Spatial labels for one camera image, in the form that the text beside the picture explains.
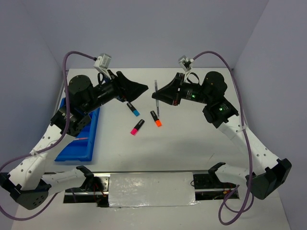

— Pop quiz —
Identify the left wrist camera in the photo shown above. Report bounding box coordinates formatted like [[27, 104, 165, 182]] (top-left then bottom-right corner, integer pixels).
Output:
[[94, 53, 112, 72]]

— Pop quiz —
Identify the grey clear pen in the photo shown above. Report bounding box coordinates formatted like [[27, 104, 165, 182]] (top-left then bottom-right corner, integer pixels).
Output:
[[154, 80, 160, 118]]

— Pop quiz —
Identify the purple cable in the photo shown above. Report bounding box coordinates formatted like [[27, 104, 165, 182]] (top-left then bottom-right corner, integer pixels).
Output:
[[0, 51, 96, 221], [191, 51, 255, 226]]

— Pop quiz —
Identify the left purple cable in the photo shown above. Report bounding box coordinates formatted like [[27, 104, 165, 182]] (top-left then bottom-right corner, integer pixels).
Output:
[[0, 51, 96, 221]]

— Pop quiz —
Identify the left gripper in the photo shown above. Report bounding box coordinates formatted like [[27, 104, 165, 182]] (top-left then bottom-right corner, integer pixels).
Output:
[[83, 69, 148, 114]]

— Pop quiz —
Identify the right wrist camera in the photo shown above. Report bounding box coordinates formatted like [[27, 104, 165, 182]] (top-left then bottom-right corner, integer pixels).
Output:
[[178, 56, 194, 72]]

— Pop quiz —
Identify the blue plastic bin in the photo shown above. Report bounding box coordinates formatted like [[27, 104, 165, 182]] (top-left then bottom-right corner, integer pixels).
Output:
[[54, 108, 100, 162]]

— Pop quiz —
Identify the pink-capped black highlighter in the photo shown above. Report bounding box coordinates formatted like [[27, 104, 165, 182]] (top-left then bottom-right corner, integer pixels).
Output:
[[130, 119, 145, 136]]

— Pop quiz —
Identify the orange-capped black highlighter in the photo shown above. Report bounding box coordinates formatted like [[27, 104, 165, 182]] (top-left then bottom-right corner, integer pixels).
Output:
[[150, 111, 162, 127]]

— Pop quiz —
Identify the silver taped plate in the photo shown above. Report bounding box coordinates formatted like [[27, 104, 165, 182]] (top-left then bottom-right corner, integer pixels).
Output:
[[108, 172, 197, 207]]

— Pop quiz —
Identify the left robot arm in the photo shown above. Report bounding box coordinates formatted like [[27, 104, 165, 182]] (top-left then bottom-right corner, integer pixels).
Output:
[[0, 71, 148, 210]]

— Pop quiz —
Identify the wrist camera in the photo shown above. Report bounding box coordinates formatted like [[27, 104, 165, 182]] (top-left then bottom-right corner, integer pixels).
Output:
[[178, 56, 194, 72], [94, 53, 112, 72]]

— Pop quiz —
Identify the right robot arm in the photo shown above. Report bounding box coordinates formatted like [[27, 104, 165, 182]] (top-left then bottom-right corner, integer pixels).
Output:
[[152, 71, 292, 200]]

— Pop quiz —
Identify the blue-capped black highlighter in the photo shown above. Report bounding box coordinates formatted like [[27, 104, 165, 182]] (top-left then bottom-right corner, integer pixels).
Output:
[[127, 103, 140, 116]]

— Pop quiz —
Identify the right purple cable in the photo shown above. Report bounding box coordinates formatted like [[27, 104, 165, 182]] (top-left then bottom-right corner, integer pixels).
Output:
[[191, 51, 255, 226]]

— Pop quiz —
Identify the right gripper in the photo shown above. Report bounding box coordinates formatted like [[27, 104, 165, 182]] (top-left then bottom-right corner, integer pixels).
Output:
[[152, 72, 211, 105]]

